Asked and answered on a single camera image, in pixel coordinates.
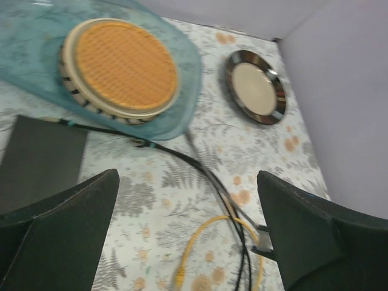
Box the teal plastic container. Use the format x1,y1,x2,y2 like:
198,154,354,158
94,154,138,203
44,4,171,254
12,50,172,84
1,1,202,141

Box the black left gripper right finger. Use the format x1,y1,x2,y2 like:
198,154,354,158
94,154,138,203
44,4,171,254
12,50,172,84
256,171,387,290

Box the black network switch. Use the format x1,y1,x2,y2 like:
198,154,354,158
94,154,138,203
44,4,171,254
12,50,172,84
1,115,87,214

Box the yellow ethernet cable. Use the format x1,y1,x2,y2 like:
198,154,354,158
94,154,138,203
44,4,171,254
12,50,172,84
173,215,264,291

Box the grey ethernet cable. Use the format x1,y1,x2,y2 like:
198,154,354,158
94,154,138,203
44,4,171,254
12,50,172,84
185,130,273,261

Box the striped cream bowl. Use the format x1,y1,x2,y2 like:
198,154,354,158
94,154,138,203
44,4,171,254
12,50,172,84
58,18,181,125

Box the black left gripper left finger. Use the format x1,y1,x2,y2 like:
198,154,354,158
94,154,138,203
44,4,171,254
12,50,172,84
1,169,120,290

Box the dark rimmed ceramic plate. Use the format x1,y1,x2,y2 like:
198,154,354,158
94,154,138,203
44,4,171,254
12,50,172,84
224,50,287,125

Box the orange woven coaster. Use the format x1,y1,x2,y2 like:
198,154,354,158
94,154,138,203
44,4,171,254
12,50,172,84
75,20,178,111

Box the black ethernet cable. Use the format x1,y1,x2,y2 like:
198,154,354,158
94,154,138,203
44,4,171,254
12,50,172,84
130,138,254,291
45,118,246,291

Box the floral table mat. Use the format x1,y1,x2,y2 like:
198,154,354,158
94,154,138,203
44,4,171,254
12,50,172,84
1,18,330,290

